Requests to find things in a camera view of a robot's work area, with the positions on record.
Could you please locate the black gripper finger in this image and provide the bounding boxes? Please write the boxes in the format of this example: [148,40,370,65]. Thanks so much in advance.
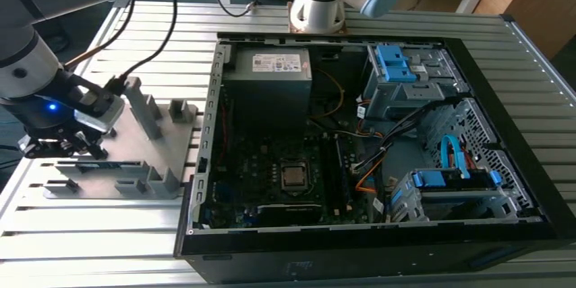
[18,134,66,161]
[64,129,110,162]

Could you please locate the RAM stick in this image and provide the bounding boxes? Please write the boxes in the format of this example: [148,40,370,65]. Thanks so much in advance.
[67,162,140,171]
[335,136,356,212]

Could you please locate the grey parts rack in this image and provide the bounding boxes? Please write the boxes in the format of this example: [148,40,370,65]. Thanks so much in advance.
[43,76,199,201]

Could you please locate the green motherboard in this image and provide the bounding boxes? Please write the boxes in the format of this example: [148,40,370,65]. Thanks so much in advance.
[200,132,384,230]

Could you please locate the grey power supply unit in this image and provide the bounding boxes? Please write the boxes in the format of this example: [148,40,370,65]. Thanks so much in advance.
[223,46,315,124]

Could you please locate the CPU socket with silver CPU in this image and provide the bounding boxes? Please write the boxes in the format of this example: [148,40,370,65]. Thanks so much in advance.
[279,159,312,197]

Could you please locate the black graphics card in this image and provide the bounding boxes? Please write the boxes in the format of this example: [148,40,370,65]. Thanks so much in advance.
[256,202,326,225]

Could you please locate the black open PC case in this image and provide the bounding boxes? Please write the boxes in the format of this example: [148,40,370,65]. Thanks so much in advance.
[174,31,576,285]

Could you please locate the grey metal drive cage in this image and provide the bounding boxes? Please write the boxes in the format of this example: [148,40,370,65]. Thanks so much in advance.
[362,42,472,121]
[387,171,524,224]

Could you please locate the blue carrier with black disk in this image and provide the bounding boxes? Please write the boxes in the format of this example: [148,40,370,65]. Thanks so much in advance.
[411,169,503,192]

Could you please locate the wooden cabinet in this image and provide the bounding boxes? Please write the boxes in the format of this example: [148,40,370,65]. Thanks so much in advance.
[475,0,576,60]

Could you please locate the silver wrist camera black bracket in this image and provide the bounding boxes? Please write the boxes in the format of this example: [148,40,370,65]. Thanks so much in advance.
[60,71,127,134]

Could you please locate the black cable brass plug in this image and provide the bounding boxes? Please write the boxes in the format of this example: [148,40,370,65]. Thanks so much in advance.
[63,0,138,68]

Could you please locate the black camera cable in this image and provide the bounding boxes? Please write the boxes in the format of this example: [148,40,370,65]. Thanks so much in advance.
[107,0,178,95]

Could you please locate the yellow wire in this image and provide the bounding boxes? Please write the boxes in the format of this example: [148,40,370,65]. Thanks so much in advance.
[310,68,346,120]

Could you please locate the orange wire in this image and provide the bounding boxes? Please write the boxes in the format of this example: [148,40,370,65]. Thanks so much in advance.
[355,166,379,195]

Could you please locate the blue flat wire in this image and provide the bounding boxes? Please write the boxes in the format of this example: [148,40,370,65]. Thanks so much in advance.
[440,135,472,180]

